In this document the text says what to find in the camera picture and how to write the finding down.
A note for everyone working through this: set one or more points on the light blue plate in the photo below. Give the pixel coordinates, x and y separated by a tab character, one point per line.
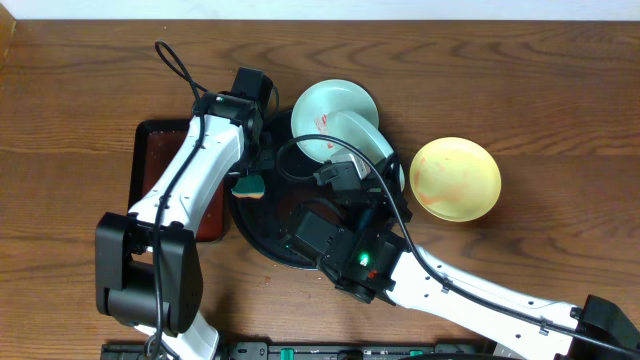
354	129
313	106

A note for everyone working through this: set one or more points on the black rectangular tray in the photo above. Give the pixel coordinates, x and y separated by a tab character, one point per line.
156	143

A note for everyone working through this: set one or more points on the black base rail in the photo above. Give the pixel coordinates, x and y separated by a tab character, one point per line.
264	351

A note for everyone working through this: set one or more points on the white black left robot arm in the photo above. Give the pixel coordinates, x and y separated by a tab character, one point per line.
148	273

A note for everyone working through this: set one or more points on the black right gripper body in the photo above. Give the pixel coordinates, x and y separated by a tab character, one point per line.
381	206

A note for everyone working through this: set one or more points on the black round tray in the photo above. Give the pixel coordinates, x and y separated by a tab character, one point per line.
261	221

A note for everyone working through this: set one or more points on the green orange sponge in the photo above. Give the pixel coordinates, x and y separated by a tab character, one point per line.
252	187

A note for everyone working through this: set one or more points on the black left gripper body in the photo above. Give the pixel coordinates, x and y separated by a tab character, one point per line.
259	156

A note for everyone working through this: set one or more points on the yellow plate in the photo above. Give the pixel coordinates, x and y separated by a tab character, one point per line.
455	179

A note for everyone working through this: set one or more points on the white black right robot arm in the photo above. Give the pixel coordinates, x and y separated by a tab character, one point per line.
534	328

